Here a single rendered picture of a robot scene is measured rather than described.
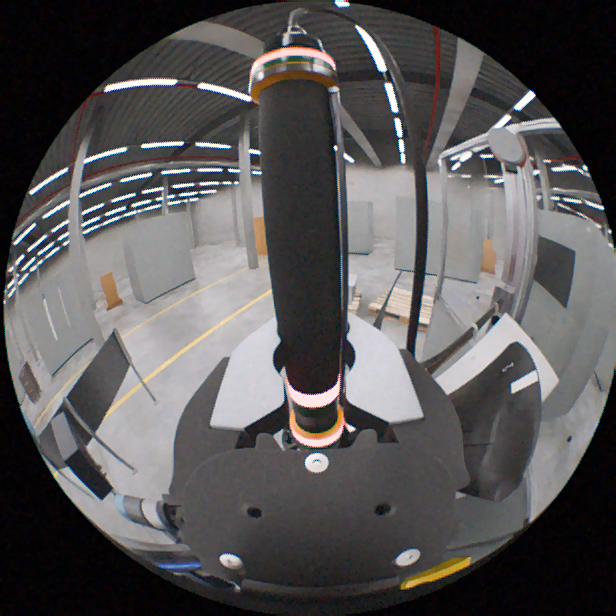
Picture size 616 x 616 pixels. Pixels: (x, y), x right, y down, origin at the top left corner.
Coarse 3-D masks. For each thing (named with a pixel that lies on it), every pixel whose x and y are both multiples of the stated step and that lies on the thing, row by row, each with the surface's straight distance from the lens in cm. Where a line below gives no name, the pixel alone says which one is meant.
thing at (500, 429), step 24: (504, 360) 28; (528, 360) 25; (480, 384) 27; (504, 384) 23; (456, 408) 24; (480, 408) 22; (504, 408) 20; (528, 408) 19; (480, 432) 19; (504, 432) 18; (528, 432) 17; (480, 456) 17; (504, 456) 16; (528, 456) 16; (480, 480) 16; (504, 480) 16
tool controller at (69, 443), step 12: (60, 420) 89; (60, 432) 83; (72, 432) 81; (60, 444) 78; (72, 444) 73; (84, 444) 98; (72, 456) 71; (84, 456) 72; (72, 468) 73; (84, 468) 74; (96, 468) 76; (84, 480) 76; (96, 480) 77; (108, 480) 81; (96, 492) 80; (108, 492) 81
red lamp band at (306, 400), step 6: (288, 384) 13; (330, 390) 12; (336, 390) 13; (294, 396) 13; (300, 396) 12; (306, 396) 12; (312, 396) 12; (318, 396) 12; (324, 396) 12; (330, 396) 13; (300, 402) 13; (306, 402) 13; (312, 402) 13; (318, 402) 13; (324, 402) 13
